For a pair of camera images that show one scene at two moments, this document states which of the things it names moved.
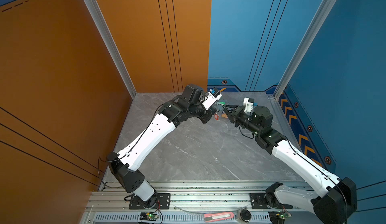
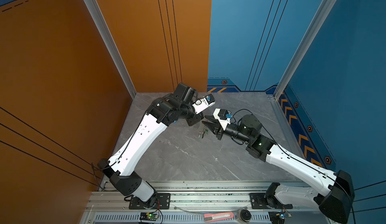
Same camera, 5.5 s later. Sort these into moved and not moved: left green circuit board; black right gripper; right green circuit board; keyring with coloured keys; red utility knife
Moved: keyring with coloured keys; black right gripper
Not moved: red utility knife; right green circuit board; left green circuit board
